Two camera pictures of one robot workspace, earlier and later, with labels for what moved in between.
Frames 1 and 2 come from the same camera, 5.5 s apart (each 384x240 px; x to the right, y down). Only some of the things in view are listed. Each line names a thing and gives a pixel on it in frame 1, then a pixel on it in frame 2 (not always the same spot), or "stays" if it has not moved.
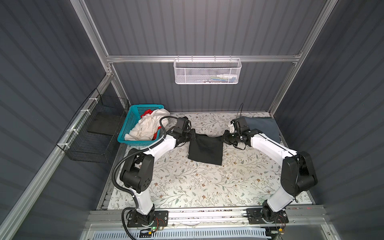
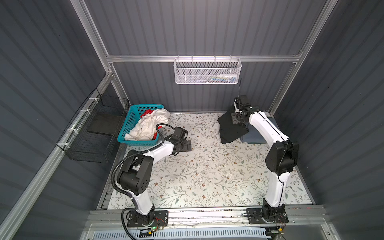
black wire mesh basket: (92, 135) stays
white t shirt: (147, 125) stays
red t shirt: (148, 111) stays
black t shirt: (206, 149) to (229, 130)
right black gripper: (225, 138) to (233, 115)
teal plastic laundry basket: (134, 114) stays
